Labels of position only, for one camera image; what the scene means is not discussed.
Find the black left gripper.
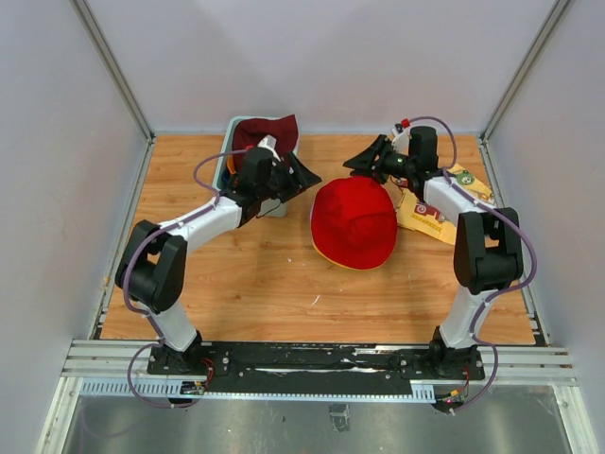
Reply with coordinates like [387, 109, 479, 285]
[258, 150, 321, 203]

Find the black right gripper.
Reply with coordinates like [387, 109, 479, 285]
[342, 135, 415, 186]

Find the red bucket hat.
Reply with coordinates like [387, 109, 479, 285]
[310, 176, 398, 271]

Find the dark maroon bucket hat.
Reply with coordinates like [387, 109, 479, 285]
[230, 114, 299, 157]

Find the yellow bucket hat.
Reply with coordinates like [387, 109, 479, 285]
[324, 257, 357, 271]

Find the orange bucket hat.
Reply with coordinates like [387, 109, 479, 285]
[226, 156, 236, 177]

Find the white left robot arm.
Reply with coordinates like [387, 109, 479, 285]
[114, 146, 321, 375]

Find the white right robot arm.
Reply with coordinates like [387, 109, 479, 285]
[343, 125, 524, 380]

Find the light teal plastic bin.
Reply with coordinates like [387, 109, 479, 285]
[212, 115, 302, 219]

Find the yellow cartoon print cloth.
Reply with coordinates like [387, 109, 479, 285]
[391, 164, 494, 246]

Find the blue bucket hat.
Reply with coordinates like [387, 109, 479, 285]
[219, 170, 233, 188]

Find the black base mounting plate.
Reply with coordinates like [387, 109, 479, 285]
[147, 341, 485, 392]

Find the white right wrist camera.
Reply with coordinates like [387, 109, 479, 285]
[391, 119, 411, 154]

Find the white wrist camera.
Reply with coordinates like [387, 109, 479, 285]
[257, 134, 280, 160]
[391, 119, 411, 154]

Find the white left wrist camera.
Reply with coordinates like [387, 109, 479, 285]
[257, 134, 280, 160]

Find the grey slotted cable duct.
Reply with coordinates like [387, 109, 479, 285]
[80, 377, 437, 404]

